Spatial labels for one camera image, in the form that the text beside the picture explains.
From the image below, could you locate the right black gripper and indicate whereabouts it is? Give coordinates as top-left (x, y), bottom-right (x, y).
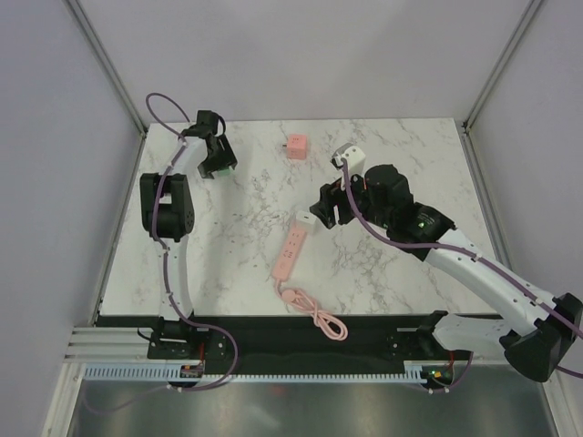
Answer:
top-left (310, 166), bottom-right (392, 230)

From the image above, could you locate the white charger adapter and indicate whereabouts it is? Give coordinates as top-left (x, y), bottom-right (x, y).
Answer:
top-left (295, 210), bottom-right (317, 234)

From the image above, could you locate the white slotted cable duct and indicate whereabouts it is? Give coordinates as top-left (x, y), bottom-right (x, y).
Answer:
top-left (83, 362), bottom-right (427, 384)

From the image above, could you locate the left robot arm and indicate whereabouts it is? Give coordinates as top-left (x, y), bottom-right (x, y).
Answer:
top-left (138, 110), bottom-right (238, 321)

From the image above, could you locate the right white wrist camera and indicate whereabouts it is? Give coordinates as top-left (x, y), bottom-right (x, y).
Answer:
top-left (331, 143), bottom-right (365, 175)

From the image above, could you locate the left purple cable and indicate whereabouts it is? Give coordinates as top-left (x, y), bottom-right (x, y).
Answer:
top-left (145, 93), bottom-right (242, 392)

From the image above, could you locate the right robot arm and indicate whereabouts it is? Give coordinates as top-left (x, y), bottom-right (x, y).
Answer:
top-left (310, 165), bottom-right (582, 382)

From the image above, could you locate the pink cube socket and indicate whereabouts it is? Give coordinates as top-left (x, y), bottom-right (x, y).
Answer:
top-left (283, 134), bottom-right (308, 160)

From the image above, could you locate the pink power strip with cord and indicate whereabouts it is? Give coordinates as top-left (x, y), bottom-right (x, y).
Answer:
top-left (271, 225), bottom-right (349, 341)

